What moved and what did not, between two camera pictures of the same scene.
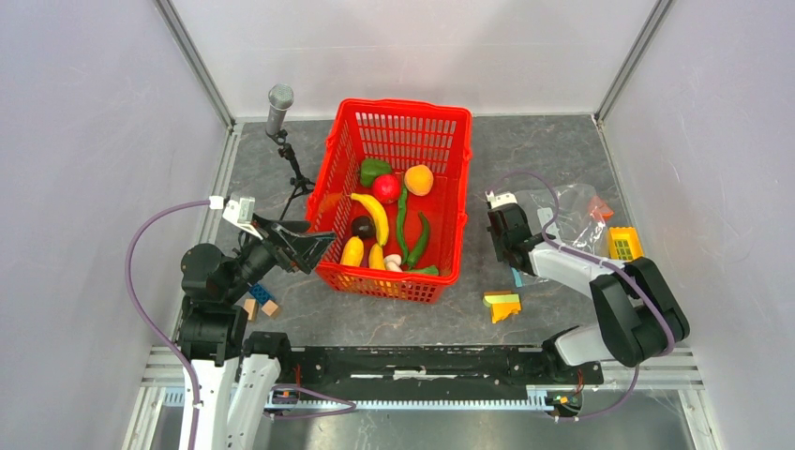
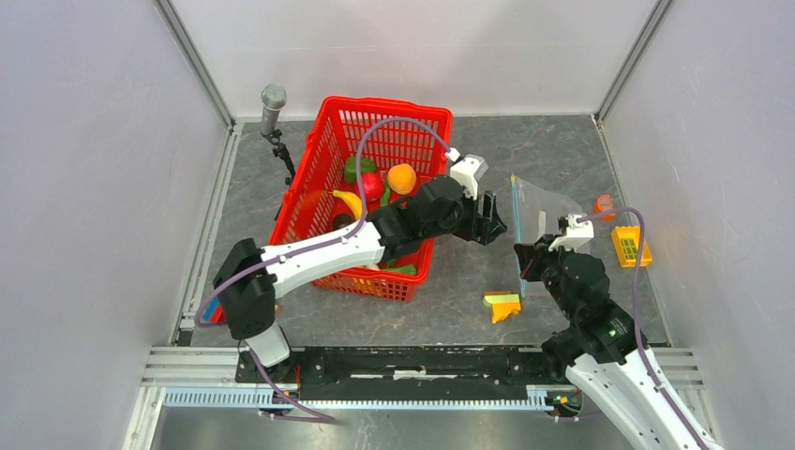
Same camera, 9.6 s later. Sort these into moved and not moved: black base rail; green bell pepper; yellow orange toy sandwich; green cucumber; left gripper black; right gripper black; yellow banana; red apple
Moved: yellow banana; red apple; right gripper black; green bell pepper; green cucumber; left gripper black
Not moved: black base rail; yellow orange toy sandwich
